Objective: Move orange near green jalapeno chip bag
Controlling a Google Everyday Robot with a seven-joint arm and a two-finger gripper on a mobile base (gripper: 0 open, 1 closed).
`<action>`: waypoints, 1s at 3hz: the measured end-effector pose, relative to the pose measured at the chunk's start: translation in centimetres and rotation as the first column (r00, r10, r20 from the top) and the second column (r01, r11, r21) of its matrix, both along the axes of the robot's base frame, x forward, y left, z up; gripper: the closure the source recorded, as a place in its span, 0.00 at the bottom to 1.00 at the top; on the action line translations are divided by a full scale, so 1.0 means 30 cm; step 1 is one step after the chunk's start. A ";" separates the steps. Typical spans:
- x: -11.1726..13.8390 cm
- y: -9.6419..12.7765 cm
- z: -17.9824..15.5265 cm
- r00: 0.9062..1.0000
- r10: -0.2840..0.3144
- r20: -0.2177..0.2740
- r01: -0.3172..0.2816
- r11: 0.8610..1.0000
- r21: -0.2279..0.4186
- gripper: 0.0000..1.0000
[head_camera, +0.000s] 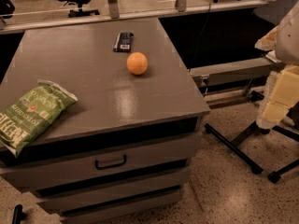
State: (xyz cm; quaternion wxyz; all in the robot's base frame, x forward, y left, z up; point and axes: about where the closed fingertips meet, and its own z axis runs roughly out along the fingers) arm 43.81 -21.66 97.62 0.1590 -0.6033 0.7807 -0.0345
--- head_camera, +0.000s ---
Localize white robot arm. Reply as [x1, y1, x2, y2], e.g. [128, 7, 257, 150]
[254, 0, 299, 129]

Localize black cylinder on floor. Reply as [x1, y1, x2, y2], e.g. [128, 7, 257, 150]
[12, 204, 26, 224]

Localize grey metal rail frame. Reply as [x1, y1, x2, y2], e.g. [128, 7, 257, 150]
[190, 57, 283, 112]

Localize grey drawer cabinet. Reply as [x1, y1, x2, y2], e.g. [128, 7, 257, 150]
[0, 19, 209, 224]

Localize green jalapeno chip bag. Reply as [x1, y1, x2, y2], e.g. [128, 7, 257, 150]
[0, 79, 78, 158]

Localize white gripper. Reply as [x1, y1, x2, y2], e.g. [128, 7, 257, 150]
[254, 25, 299, 130]

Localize black metal stand legs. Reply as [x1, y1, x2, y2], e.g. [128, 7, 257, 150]
[204, 91, 299, 184]

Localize dark blue snack packet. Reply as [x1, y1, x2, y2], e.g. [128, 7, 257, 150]
[113, 32, 134, 52]

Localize orange fruit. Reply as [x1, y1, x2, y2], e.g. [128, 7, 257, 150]
[126, 52, 149, 76]

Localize black drawer handle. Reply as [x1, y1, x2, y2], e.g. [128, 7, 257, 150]
[94, 154, 128, 171]

